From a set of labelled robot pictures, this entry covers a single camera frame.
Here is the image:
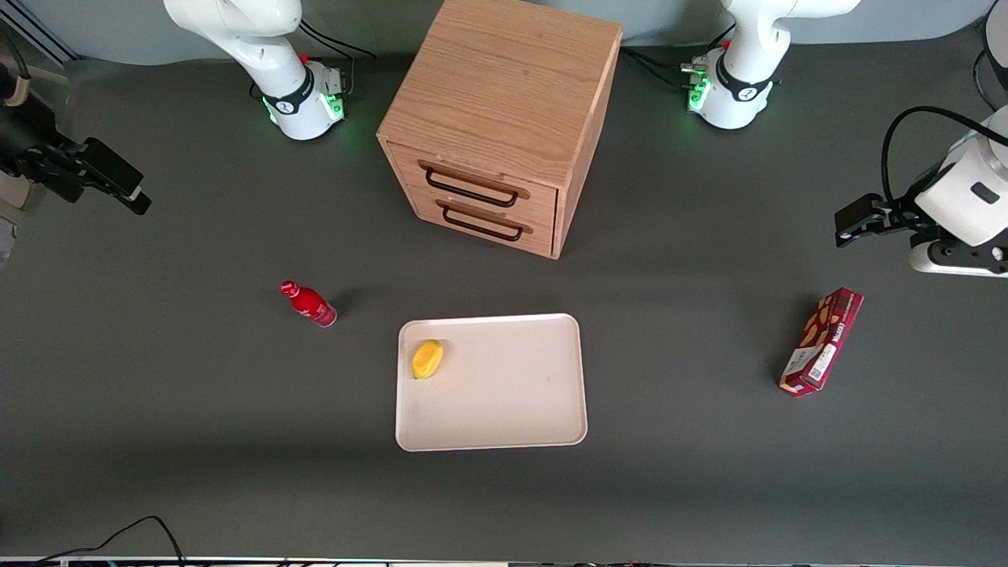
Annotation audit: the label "yellow lemon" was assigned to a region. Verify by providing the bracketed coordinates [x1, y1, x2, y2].
[412, 339, 444, 380]

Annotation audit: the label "black cable on table edge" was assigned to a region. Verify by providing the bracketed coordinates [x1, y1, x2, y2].
[33, 515, 187, 567]

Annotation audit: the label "black drawer handle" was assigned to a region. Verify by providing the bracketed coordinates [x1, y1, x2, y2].
[442, 202, 524, 243]
[424, 165, 521, 209]

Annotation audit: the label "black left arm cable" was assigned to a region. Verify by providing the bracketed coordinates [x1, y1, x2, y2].
[880, 106, 995, 207]

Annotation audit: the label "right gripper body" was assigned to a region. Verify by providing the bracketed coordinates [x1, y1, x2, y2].
[0, 98, 89, 204]

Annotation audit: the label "black right base cables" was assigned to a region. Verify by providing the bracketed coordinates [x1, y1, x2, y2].
[298, 19, 377, 99]

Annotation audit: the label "black left base cables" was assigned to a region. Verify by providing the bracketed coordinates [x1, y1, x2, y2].
[621, 24, 737, 89]

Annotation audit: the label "black base cables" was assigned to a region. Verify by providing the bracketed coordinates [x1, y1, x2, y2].
[621, 24, 737, 89]
[298, 19, 377, 99]

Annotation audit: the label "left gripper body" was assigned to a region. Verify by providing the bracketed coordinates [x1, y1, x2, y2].
[915, 148, 1008, 248]

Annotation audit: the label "wooden drawer front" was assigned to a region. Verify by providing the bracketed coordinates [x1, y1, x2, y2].
[386, 143, 559, 227]
[409, 191, 556, 258]

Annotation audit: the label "beige grey background object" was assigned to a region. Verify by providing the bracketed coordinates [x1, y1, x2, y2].
[0, 169, 34, 265]

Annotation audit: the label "red coke bottle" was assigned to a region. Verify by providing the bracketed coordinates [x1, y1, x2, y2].
[280, 280, 338, 328]

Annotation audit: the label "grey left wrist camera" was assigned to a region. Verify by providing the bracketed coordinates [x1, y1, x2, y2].
[910, 235, 1008, 278]

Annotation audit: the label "red snack box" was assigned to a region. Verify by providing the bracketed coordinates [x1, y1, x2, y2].
[779, 287, 865, 398]

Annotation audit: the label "cream plastic tray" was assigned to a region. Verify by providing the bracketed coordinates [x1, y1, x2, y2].
[395, 313, 589, 453]

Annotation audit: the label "aluminium frame rail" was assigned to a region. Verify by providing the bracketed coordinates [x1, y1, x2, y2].
[0, 0, 81, 65]

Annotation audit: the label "wooden drawer cabinet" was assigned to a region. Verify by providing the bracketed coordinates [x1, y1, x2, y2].
[376, 0, 624, 261]

